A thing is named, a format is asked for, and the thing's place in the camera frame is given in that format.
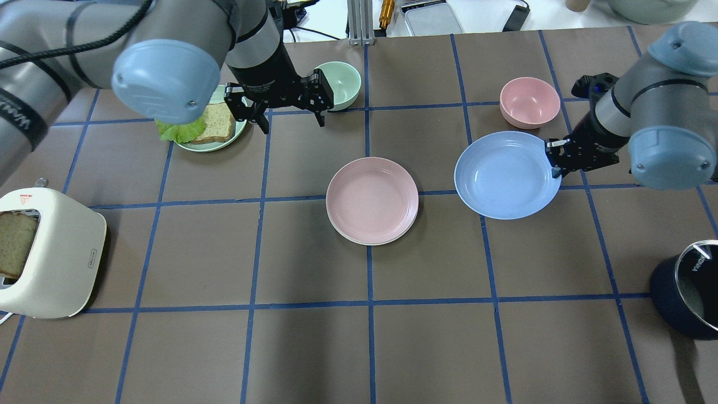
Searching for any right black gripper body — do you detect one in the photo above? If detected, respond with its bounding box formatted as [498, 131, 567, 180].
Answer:
[562, 72, 623, 172]

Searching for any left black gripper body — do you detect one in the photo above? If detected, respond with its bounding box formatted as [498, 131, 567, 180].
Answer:
[227, 39, 315, 112]

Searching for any blue plate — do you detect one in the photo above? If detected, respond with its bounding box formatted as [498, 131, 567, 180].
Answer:
[453, 131, 562, 220]

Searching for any pink plate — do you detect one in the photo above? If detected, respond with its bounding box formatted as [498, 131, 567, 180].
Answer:
[325, 157, 420, 226]

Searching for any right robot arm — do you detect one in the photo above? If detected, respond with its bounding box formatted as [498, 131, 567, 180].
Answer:
[545, 21, 717, 191]

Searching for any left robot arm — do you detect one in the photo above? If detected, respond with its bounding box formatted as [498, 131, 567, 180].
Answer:
[2, 1, 334, 182]

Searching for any bread slice on plate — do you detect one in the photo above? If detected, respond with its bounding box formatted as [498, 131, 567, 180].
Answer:
[189, 103, 236, 145]

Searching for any green bowl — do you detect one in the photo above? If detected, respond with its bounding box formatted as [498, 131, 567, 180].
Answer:
[316, 61, 362, 112]

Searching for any pink bowl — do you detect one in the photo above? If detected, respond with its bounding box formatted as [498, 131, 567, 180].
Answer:
[499, 77, 561, 130]

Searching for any lettuce leaf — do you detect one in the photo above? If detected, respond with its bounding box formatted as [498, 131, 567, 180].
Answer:
[154, 116, 207, 144]

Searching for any orange metal cylinder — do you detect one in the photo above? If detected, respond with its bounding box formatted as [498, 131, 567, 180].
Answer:
[379, 0, 395, 30]

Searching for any silver metal tin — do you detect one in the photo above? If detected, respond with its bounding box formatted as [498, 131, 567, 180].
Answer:
[400, 1, 463, 36]

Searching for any cream plate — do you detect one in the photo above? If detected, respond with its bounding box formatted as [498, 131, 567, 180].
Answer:
[332, 222, 415, 246]

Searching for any bread slice in toaster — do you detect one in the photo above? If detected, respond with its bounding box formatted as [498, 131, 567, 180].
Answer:
[1, 212, 39, 279]

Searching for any white toaster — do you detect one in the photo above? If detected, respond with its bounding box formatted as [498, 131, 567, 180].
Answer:
[1, 187, 107, 319]

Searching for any aluminium frame post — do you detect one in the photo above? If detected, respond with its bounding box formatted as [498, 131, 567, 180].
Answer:
[347, 0, 375, 46]

